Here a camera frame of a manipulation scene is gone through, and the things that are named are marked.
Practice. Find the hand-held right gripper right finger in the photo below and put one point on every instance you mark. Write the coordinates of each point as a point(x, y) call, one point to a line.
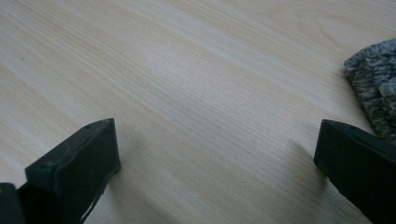
point(361, 168)

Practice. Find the grey speckled cloth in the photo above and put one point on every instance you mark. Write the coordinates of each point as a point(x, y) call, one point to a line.
point(376, 87)

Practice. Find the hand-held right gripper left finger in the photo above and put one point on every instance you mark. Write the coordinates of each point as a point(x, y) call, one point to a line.
point(77, 174)

